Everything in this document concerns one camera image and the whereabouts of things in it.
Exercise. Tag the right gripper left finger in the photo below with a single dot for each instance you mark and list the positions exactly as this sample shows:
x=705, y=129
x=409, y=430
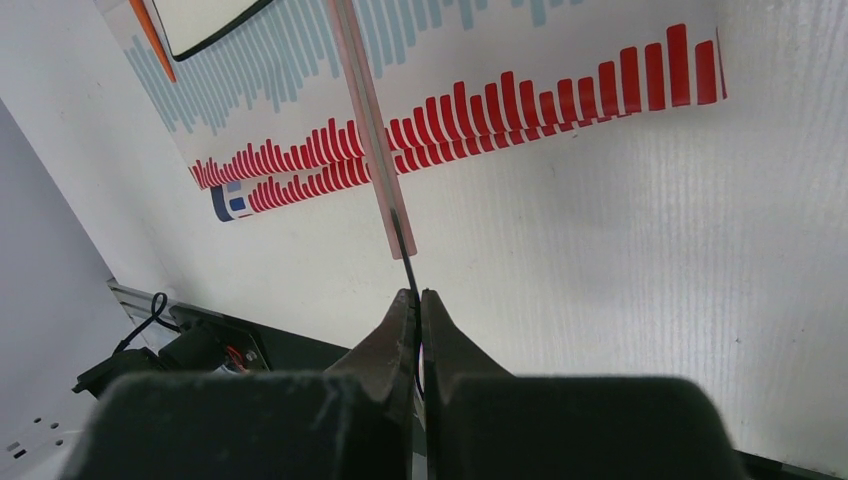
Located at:
x=350, y=421

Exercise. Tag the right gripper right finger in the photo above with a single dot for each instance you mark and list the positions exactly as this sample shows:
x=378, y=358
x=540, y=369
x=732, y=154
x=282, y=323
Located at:
x=486, y=423

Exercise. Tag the silver spoon pink handle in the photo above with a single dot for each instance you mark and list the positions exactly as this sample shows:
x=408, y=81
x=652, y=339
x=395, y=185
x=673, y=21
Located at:
x=372, y=134

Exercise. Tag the patterned cloth napkin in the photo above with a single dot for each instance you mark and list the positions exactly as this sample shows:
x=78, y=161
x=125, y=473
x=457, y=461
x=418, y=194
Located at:
x=263, y=117

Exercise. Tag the white square plate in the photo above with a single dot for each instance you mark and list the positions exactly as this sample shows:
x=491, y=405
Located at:
x=191, y=26

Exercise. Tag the orange plastic fork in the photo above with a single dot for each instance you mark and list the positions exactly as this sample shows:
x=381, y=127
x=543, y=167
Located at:
x=144, y=18

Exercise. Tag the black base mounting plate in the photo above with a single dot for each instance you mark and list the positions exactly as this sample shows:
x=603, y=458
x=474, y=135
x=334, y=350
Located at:
x=175, y=337

